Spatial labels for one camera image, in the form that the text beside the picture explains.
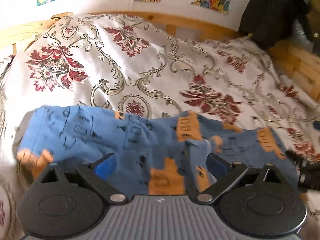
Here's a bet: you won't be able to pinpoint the blue patterned child pants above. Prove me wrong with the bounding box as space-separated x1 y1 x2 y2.
16 106 298 197

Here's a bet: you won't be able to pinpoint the floral white bedspread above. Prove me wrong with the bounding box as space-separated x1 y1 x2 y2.
1 14 319 239

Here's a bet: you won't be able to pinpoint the dark jacket on bedpost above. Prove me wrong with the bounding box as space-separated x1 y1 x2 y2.
239 0 311 49

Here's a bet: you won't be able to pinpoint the wooden bed frame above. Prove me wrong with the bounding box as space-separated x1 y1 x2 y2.
1 11 319 102

